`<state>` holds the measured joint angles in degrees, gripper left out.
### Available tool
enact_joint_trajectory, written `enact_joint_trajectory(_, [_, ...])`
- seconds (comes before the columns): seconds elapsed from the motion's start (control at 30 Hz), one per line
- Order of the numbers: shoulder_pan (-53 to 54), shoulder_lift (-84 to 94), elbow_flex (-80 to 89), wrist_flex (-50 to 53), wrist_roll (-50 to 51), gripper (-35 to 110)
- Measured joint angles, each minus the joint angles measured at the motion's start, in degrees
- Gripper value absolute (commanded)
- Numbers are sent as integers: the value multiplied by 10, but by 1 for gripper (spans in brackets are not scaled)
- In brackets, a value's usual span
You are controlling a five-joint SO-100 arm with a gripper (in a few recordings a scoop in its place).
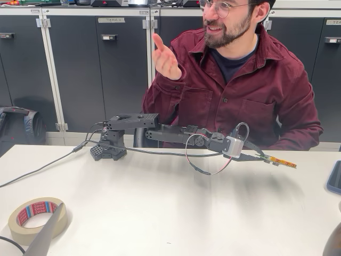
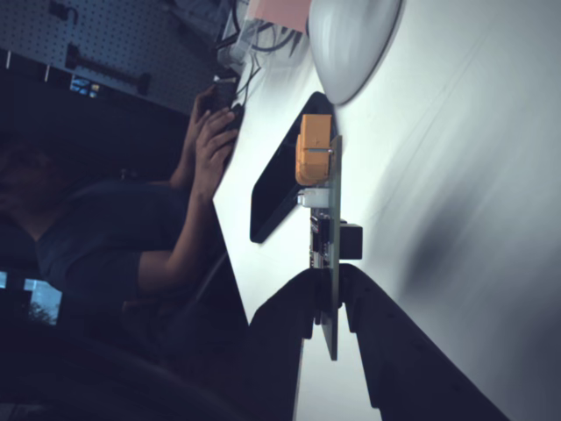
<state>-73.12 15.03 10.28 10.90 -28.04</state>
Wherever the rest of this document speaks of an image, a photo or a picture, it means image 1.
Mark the grey pointed metal sheet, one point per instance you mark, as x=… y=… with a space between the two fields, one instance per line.
x=42 y=240

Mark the beige masking tape roll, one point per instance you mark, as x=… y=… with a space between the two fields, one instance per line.
x=16 y=229

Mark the maroon-sleeved right forearm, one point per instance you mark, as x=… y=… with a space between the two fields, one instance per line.
x=162 y=93

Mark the dark backpack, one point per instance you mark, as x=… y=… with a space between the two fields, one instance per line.
x=16 y=128

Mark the dark rounded object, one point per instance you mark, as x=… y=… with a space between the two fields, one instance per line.
x=334 y=242

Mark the black device box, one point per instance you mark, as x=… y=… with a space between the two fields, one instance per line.
x=106 y=2
x=191 y=2

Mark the green circuit board yellow connectors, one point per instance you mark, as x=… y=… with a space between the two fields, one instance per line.
x=282 y=161

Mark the grey cabinet hinge lock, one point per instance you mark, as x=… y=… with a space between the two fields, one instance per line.
x=267 y=24
x=43 y=23
x=149 y=24
x=61 y=127

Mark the tape label on cabinet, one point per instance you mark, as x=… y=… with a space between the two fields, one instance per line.
x=334 y=22
x=111 y=20

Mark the bearded man in maroon shirt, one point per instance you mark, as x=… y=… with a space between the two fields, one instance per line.
x=239 y=93

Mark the blue plastic tray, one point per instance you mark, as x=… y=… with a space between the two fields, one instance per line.
x=336 y=178

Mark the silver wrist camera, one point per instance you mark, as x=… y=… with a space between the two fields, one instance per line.
x=234 y=146

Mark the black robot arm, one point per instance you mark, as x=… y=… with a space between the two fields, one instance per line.
x=133 y=121

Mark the maroon-shirted man's right hand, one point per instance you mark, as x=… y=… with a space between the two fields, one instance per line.
x=166 y=62

